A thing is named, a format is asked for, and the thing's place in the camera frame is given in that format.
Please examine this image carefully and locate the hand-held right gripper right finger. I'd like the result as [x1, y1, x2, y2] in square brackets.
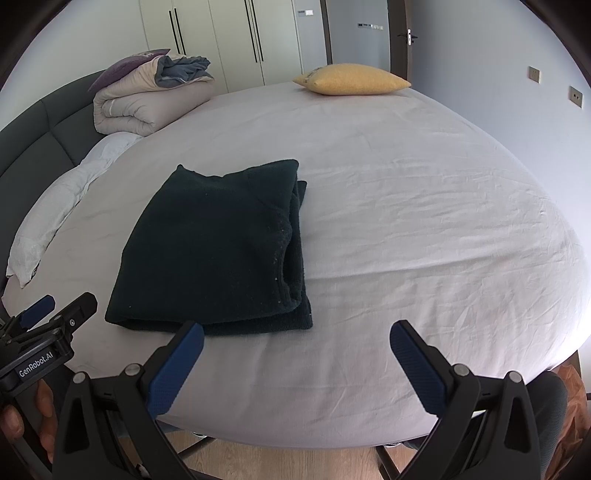
[389, 319, 543, 480]

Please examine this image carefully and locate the dark green sweater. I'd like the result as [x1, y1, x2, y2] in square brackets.
[105, 159, 314, 336]

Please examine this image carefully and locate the dark brown door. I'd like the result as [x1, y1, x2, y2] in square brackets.
[387, 0, 413, 79]

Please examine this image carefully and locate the white pillow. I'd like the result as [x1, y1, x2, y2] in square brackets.
[6, 131, 144, 289]

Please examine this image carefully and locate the cream wardrobe with black handles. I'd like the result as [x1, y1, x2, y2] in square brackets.
[139, 0, 331, 93]

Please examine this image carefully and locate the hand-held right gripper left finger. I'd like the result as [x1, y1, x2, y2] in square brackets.
[51, 320, 206, 480]

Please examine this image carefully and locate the yellow pillow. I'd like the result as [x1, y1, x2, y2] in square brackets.
[292, 64, 411, 96]

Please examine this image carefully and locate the person's left hand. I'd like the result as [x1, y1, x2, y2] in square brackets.
[0, 377, 60, 463]

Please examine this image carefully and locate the grey fabric chair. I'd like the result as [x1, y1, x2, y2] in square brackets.
[526, 370, 570, 474]

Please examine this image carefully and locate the purple pillow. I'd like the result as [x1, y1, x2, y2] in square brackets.
[88, 48, 171, 93]

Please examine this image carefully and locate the folded beige duvet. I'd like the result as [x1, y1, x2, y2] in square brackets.
[93, 55, 217, 137]

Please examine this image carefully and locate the grey padded headboard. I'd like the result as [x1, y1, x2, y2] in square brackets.
[0, 70, 109, 301]

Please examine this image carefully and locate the dark brown door frame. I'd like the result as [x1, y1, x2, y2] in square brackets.
[320, 0, 334, 65]

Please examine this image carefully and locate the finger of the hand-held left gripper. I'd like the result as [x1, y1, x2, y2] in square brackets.
[0, 295, 57, 342]
[14, 292, 99, 343]

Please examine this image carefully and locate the blue-grey crumpled cloth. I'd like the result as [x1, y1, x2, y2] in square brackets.
[154, 55, 215, 88]

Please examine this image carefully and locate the brown bag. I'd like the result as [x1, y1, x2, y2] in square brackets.
[551, 364, 585, 457]

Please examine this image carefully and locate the bed with white sheet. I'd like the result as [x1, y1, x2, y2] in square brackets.
[0, 82, 591, 450]

